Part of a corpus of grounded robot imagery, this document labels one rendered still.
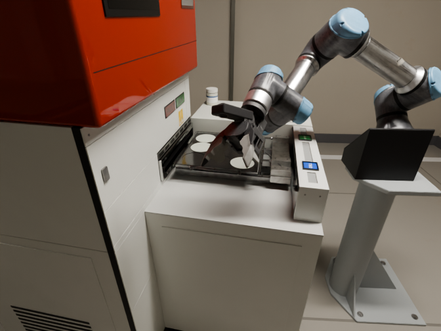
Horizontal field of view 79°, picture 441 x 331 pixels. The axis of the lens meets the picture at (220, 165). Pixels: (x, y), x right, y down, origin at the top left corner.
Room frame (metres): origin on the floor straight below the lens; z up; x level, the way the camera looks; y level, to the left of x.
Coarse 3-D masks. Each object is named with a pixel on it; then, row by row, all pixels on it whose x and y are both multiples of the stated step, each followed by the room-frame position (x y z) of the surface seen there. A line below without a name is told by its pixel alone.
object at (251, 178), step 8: (176, 168) 1.02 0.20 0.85; (184, 168) 1.02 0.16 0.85; (200, 176) 1.00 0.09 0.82; (208, 176) 0.99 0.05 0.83; (216, 176) 0.99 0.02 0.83; (224, 176) 0.98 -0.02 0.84; (232, 176) 0.97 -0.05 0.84; (240, 176) 0.97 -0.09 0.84; (248, 176) 0.96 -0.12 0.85; (256, 176) 0.96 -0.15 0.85; (264, 176) 0.96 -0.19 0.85; (272, 184) 0.94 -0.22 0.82; (280, 184) 0.93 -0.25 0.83; (288, 184) 0.93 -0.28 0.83
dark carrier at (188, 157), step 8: (216, 136) 1.26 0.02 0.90; (192, 144) 1.16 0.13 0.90; (184, 152) 1.08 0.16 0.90; (192, 152) 1.08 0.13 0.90; (200, 152) 1.08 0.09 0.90; (224, 152) 1.08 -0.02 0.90; (232, 152) 1.08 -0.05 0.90; (256, 152) 1.08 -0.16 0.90; (184, 160) 1.00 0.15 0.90; (192, 160) 1.00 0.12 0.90; (200, 160) 1.00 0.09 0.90; (224, 160) 1.00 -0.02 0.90; (224, 168) 0.94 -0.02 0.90; (232, 168) 0.94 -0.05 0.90; (248, 168) 0.94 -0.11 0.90; (256, 168) 0.94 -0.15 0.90
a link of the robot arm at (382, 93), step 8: (384, 88) 1.17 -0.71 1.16; (392, 88) 1.15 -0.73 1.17; (376, 96) 1.18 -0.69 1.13; (384, 96) 1.15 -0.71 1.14; (392, 96) 1.11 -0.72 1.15; (376, 104) 1.16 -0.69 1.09; (384, 104) 1.12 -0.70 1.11; (392, 104) 1.10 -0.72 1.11; (400, 104) 1.08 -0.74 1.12; (376, 112) 1.15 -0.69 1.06; (384, 112) 1.10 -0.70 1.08
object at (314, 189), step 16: (304, 128) 1.23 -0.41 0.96; (304, 144) 1.04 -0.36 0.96; (304, 160) 0.89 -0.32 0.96; (320, 160) 0.89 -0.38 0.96; (304, 176) 0.78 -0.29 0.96; (320, 176) 0.78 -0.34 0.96; (304, 192) 0.71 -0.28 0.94; (320, 192) 0.70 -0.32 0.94; (304, 208) 0.71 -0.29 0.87; (320, 208) 0.70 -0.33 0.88
